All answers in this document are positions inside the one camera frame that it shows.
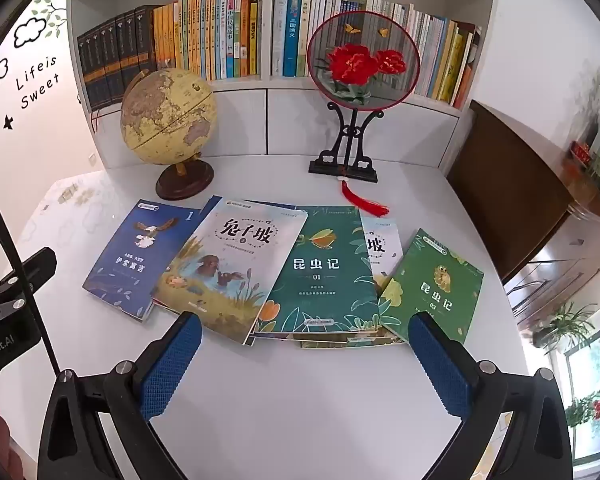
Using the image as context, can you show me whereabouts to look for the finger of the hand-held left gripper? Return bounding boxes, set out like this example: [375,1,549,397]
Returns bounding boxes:
[0,247,59,312]

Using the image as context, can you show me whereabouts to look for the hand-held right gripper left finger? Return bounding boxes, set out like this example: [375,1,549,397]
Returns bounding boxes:
[34,311,203,480]

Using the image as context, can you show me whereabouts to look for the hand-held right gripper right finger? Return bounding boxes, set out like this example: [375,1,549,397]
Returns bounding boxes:
[408,311,574,480]

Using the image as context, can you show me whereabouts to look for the light green caterpillar book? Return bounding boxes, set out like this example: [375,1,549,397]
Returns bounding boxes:
[378,227,485,346]

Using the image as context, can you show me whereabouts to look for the blue eagle cover book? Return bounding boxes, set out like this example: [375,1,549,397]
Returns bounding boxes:
[81,199,203,323]

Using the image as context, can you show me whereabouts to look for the rabbits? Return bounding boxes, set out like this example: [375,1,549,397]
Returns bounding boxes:
[150,196,309,346]

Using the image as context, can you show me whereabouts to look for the white cover book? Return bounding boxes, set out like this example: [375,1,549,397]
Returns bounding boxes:
[360,217,406,296]

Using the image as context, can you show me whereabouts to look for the dark green insect book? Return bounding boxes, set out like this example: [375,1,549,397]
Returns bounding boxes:
[250,204,383,338]

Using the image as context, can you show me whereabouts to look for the row of black and orange books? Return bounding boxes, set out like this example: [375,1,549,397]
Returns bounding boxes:
[76,0,263,111]

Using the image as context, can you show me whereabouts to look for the row of white and colourful books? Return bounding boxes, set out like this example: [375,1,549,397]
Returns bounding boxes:
[271,0,483,110]

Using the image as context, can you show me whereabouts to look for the green leaf edge book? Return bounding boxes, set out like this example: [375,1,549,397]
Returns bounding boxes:
[252,329,408,350]

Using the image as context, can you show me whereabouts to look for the green potted plant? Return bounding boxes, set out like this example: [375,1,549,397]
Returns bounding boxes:
[532,302,598,356]

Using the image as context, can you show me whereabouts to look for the window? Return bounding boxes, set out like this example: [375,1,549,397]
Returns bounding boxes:
[562,305,600,461]

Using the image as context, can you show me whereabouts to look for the plain blue cover book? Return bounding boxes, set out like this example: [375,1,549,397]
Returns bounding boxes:
[198,195,224,222]

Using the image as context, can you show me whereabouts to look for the red flowering plant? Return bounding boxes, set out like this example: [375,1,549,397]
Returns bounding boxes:
[565,382,600,428]

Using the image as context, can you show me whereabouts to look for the red tassel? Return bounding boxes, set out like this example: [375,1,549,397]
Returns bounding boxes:
[336,176,390,218]

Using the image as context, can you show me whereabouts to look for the brown wooden cabinet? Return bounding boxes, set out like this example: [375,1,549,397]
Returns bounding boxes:
[445,99,578,283]

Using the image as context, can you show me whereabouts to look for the antique style desk globe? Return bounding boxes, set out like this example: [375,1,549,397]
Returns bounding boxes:
[120,67,217,201]

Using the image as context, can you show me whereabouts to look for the black carved fan stand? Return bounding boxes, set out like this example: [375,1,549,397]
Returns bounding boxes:
[308,101,379,184]

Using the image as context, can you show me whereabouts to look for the white bookshelf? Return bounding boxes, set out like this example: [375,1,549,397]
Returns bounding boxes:
[66,0,501,171]

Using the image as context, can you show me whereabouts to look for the round red embroidered fan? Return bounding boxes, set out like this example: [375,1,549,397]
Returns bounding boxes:
[306,10,421,107]

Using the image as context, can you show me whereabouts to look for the black lettering wall sticker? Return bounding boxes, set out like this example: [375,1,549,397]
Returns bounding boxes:
[15,55,62,111]

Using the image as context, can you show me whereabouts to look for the green tree wall sticker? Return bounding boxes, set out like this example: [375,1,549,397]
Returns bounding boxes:
[27,0,71,41]

